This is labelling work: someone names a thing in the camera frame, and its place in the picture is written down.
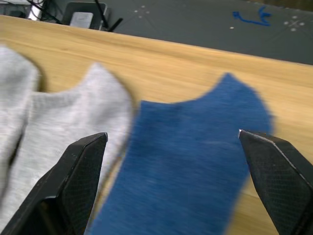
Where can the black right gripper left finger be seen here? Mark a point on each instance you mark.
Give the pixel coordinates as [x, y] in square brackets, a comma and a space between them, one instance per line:
[73, 176]

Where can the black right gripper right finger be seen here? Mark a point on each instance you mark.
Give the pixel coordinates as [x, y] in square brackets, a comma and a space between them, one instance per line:
[281, 183]

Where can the light grey ankle sock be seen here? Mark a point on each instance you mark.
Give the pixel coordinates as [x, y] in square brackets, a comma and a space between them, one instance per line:
[73, 115]
[12, 85]

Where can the blue ankle sock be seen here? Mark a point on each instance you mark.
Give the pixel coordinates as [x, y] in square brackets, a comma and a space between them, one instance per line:
[183, 151]

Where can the black box device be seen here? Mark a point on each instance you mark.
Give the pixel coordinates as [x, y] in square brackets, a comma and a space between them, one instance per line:
[80, 17]

